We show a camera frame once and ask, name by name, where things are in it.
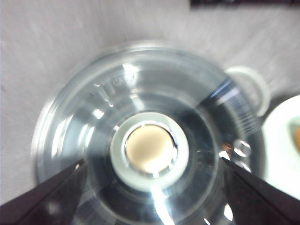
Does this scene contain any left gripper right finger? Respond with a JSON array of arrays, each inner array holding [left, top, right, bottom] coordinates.
[[221, 157, 300, 225]]

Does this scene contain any green electric steamer pot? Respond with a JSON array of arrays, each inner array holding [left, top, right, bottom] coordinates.
[[211, 67, 270, 133]]

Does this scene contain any glass steamer lid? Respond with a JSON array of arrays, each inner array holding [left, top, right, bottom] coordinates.
[[34, 45, 265, 225]]

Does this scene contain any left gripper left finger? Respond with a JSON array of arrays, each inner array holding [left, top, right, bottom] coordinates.
[[0, 159, 88, 225]]

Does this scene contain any green plate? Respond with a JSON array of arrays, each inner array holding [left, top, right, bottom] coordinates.
[[262, 95, 300, 199]]

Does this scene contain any brown potato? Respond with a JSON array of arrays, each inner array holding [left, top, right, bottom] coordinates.
[[295, 129, 300, 153]]

